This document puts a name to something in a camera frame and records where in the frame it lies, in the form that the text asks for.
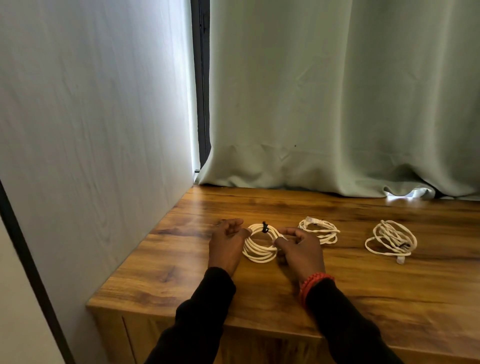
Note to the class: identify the person's left forearm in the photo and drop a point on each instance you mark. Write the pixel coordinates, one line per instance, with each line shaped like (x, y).
(195, 322)

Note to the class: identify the person's right hand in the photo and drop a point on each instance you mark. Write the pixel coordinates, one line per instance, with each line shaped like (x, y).
(303, 255)

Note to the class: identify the person's left hand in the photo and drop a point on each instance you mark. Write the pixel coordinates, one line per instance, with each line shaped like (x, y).
(227, 247)

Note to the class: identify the black window frame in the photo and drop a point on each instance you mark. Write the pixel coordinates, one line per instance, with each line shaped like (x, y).
(202, 82)

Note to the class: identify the person's right forearm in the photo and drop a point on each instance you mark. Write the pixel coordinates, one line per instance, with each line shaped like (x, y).
(348, 330)

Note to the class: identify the white side panel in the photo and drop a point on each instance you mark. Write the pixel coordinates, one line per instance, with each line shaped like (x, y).
(97, 142)

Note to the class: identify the wooden cabinet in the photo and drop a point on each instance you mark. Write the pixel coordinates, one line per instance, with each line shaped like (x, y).
(393, 292)

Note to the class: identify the grey-green curtain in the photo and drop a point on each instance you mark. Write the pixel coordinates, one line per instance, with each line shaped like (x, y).
(337, 90)

